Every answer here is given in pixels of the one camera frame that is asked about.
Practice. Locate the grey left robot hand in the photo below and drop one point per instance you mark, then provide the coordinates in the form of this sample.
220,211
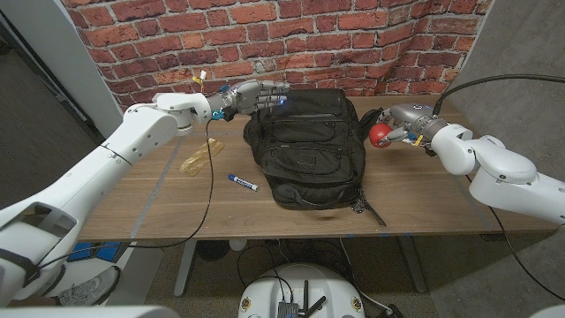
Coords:
253,95

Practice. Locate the dark table leg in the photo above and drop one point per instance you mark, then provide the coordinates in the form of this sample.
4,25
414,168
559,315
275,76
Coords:
412,265

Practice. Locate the red brick print backdrop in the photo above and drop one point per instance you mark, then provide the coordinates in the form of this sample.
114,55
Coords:
309,35

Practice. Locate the white table leg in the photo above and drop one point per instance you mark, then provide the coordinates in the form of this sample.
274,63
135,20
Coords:
184,274

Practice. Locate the blue and white floor device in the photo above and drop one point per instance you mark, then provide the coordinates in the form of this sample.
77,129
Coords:
95,252

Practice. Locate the grey sneaker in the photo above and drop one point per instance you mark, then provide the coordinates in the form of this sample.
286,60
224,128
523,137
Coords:
90,289

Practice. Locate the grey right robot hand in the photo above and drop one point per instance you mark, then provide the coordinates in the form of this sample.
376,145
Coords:
408,117

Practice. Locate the black backpack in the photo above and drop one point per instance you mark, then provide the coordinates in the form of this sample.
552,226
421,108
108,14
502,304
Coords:
309,150

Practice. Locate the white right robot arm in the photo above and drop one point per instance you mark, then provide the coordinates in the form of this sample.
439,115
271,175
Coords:
490,168

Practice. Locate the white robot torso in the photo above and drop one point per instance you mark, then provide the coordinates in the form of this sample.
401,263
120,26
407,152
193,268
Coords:
88,312

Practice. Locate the red ball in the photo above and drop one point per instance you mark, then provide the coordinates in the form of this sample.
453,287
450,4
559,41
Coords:
378,134

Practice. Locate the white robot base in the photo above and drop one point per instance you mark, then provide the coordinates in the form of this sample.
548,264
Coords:
304,282

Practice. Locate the golden plastic wrapper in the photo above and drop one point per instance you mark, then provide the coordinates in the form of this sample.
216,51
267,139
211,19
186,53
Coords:
201,156

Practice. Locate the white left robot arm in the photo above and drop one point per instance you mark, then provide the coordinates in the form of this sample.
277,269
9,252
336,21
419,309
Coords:
101,176

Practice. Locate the blue and white marker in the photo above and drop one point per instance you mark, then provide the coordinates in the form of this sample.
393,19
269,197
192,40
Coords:
243,182

